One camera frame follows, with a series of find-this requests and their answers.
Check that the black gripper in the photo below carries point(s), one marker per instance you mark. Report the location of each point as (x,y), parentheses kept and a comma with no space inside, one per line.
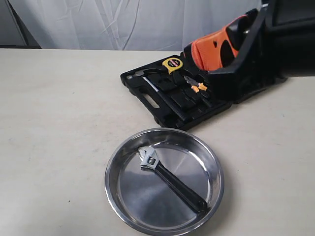
(280,44)

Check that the yellow tape measure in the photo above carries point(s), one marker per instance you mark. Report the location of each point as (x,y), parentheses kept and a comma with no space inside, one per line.
(172,64)

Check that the white backdrop curtain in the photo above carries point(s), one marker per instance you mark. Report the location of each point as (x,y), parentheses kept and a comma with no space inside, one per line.
(150,25)

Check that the round steel tray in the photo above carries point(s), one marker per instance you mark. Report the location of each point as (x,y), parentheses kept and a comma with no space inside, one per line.
(164,182)

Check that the adjustable wrench black handle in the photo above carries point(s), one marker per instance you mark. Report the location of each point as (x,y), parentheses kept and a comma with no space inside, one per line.
(151,162)

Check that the black plastic tool case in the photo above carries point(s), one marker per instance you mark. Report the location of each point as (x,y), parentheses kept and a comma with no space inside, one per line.
(187,98)

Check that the claw hammer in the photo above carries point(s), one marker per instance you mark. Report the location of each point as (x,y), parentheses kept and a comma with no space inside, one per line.
(169,102)

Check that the pliers orange black handles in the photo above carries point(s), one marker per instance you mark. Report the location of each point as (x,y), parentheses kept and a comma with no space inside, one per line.
(200,90)

